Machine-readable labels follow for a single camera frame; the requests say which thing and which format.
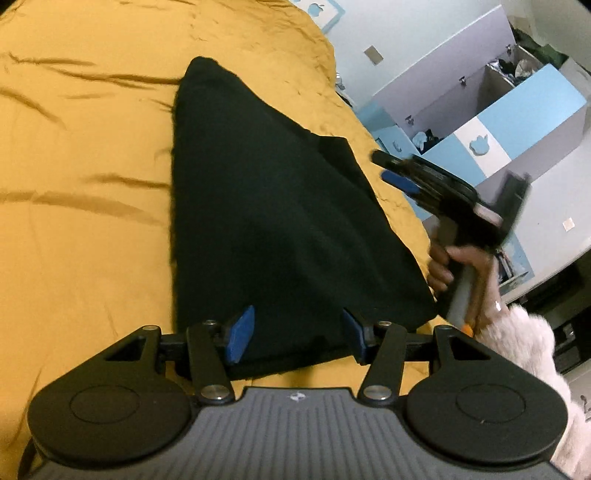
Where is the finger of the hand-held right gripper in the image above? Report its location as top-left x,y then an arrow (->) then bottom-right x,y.
372,150 -> 416,171
380,169 -> 422,195

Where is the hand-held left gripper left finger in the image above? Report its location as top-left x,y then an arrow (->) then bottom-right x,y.
105,305 -> 256,405

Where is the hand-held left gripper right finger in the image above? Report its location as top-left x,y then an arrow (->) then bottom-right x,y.
341,308 -> 493,402

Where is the black garment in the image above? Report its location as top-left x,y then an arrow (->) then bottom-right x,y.
168,56 -> 437,382

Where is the person's right forearm fluffy sleeve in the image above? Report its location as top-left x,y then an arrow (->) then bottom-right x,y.
475,305 -> 579,479

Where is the black white clothes pile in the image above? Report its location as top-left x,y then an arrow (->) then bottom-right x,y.
412,130 -> 445,154

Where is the person's right hand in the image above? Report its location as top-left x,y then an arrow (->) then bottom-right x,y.
427,244 -> 505,329

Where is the blue and white cabinet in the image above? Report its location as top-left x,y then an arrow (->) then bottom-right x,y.
355,4 -> 591,301

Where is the dark shelf unit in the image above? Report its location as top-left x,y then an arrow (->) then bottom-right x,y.
522,263 -> 591,374

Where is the mustard yellow bed blanket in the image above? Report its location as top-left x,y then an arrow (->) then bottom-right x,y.
0,0 -> 435,462

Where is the blue bordered wall panel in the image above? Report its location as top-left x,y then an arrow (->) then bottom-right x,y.
291,0 -> 347,34

